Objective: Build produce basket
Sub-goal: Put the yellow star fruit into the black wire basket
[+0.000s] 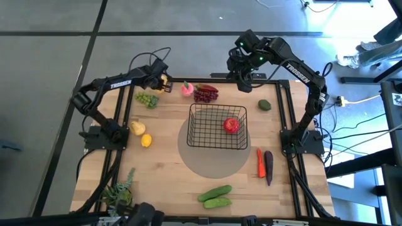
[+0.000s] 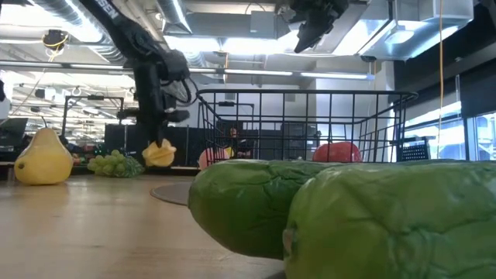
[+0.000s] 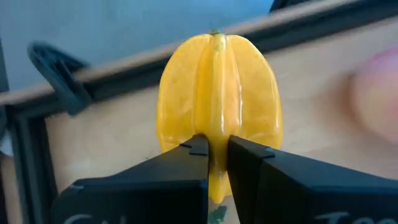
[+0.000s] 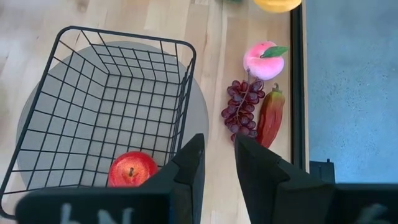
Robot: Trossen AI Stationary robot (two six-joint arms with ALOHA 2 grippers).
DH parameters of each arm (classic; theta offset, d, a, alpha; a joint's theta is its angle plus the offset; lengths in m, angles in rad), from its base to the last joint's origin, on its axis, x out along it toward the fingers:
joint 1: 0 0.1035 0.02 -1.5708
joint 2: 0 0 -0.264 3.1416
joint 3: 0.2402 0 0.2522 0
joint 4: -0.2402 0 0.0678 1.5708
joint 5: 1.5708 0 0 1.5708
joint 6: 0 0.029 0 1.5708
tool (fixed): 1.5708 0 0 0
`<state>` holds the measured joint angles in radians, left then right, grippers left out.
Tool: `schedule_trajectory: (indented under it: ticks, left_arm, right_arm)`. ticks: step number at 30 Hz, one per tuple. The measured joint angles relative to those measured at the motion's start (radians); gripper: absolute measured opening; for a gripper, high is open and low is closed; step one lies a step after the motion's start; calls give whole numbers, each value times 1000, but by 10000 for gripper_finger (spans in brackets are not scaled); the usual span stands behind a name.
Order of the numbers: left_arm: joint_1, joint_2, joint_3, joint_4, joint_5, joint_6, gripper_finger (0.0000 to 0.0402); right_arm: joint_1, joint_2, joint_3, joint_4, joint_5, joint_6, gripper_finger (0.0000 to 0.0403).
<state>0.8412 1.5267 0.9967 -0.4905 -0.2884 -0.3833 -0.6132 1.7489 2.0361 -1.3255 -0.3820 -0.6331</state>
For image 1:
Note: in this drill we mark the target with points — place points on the green grapes bunch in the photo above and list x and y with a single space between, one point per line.
147 100

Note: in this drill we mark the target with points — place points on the purple eggplant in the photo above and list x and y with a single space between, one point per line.
269 164

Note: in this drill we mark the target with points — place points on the yellow pear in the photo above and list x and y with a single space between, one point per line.
138 128

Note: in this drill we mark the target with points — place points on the black equipment stand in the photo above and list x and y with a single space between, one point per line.
391 141

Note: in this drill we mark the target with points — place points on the red grapes bunch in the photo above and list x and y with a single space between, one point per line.
204 96

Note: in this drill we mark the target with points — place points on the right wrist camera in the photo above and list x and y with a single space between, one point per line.
248 40

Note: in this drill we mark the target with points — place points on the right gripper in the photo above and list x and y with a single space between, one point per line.
242 67

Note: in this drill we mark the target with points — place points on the person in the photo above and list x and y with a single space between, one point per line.
377 53

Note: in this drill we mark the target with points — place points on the power strip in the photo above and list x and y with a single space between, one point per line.
340 101

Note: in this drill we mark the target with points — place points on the pink peach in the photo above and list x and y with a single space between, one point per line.
187 90

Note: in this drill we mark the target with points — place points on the green avocado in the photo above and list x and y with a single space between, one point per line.
264 105

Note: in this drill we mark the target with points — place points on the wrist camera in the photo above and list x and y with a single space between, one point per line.
159 67
248 40

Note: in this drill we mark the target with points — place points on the black table frame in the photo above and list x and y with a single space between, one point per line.
128 114

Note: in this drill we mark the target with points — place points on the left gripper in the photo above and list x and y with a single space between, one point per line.
155 80

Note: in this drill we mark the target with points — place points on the round grey mat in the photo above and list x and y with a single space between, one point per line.
213 163

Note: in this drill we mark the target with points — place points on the black floor beam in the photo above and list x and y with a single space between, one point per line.
361 163

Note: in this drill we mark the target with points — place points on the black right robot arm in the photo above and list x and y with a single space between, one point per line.
301 75

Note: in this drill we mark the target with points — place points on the short green cucumber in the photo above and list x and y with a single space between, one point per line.
217 203

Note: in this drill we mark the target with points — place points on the orange carrot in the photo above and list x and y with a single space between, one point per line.
261 164

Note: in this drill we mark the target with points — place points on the black front beam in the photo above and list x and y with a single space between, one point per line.
47 219

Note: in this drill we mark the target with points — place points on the long green cucumber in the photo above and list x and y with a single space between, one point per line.
215 193

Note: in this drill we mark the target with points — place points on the red chili pepper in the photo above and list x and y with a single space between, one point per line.
207 88

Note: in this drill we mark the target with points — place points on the yellow lemon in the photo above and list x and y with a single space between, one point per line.
146 140

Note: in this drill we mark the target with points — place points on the potted succulent plant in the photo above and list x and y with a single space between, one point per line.
121 196

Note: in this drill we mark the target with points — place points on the black mount bar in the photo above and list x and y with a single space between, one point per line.
216 75

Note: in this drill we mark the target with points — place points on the red apple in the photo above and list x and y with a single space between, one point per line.
231 126

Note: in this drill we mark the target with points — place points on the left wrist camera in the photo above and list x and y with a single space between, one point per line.
159 67

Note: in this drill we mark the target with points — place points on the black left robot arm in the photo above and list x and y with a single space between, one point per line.
119 84

